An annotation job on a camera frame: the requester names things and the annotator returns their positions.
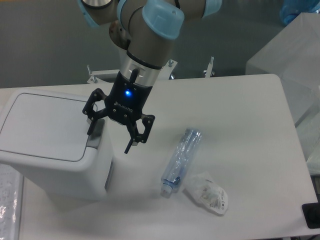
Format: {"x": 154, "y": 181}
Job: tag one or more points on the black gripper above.
{"x": 127, "y": 102}

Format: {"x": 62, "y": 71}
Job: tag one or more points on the white push-lid trash can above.
{"x": 44, "y": 136}

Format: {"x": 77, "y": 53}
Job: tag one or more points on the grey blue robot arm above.
{"x": 152, "y": 27}

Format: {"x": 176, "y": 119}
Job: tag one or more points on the crushed clear plastic bottle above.
{"x": 180, "y": 161}

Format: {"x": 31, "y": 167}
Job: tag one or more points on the crumpled clear plastic wrapper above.
{"x": 205, "y": 192}

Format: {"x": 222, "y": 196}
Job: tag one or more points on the clear plastic sheet document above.
{"x": 11, "y": 192}

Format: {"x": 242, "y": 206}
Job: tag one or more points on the translucent plastic storage box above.
{"x": 294, "y": 56}

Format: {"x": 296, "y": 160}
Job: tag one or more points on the blue water jug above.
{"x": 292, "y": 8}

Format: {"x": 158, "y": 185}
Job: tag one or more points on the black device at edge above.
{"x": 311, "y": 212}

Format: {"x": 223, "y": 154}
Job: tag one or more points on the white pedestal base bracket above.
{"x": 167, "y": 73}

